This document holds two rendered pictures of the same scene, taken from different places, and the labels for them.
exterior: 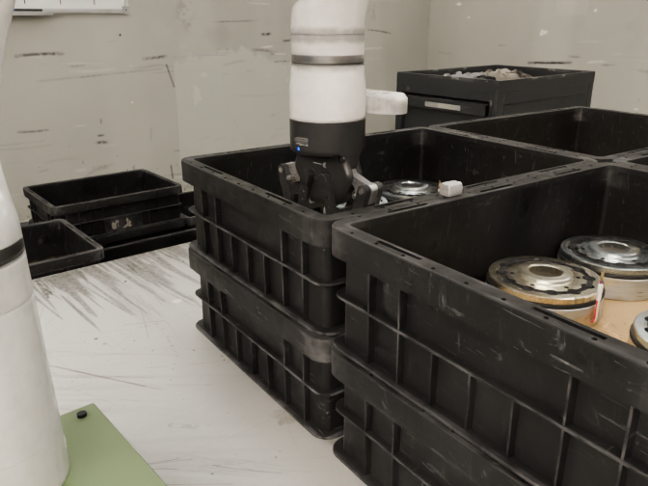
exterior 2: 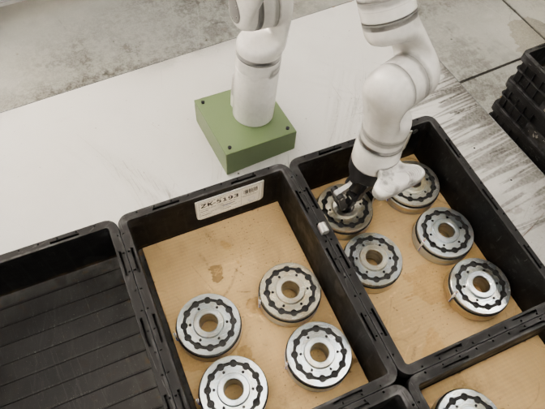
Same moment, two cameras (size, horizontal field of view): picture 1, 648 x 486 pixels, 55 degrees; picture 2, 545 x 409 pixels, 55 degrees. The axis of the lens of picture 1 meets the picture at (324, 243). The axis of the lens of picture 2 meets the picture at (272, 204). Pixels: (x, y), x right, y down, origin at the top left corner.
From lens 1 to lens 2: 95 cm
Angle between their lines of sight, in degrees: 77
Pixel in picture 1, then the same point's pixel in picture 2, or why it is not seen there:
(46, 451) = (243, 114)
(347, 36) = (364, 132)
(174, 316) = not seen: hidden behind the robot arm
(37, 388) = (246, 98)
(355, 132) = (354, 171)
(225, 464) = not seen: hidden behind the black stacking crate
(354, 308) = (271, 191)
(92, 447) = (264, 132)
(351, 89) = (358, 153)
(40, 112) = not seen: outside the picture
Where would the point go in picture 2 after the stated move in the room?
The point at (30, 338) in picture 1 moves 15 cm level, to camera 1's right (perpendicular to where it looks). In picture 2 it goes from (249, 87) to (231, 145)
